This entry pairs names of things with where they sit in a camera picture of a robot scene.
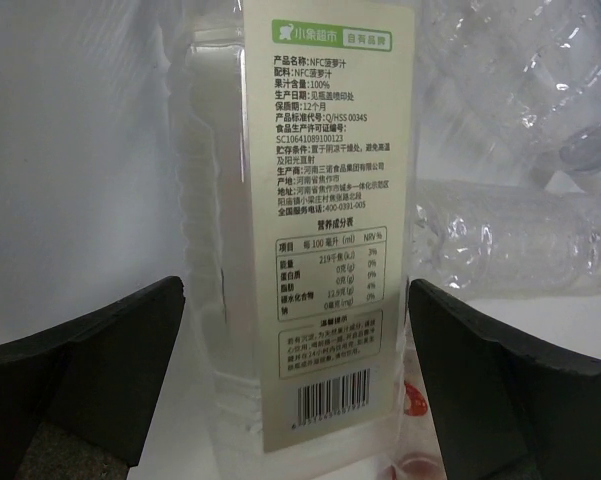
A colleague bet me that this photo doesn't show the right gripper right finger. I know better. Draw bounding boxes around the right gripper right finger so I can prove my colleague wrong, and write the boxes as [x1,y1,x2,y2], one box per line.
[408,280,601,479]

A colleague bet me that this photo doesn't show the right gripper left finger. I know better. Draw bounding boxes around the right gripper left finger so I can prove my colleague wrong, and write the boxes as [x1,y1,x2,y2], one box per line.
[0,276,185,479]

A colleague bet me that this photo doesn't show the square bottle beige label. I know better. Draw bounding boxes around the square bottle beige label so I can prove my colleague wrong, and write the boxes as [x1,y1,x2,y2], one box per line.
[161,1,421,479]

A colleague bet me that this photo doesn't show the clear crushed bottle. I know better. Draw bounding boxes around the clear crushed bottle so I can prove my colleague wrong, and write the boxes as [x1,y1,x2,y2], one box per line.
[412,180,601,301]

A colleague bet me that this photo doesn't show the red cap dirty bottle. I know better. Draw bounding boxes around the red cap dirty bottle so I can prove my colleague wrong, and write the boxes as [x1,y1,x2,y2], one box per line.
[377,347,447,480]

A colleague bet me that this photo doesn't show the clear bottle middle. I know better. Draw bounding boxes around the clear bottle middle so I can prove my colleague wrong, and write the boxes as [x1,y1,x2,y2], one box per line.
[421,1,601,195]

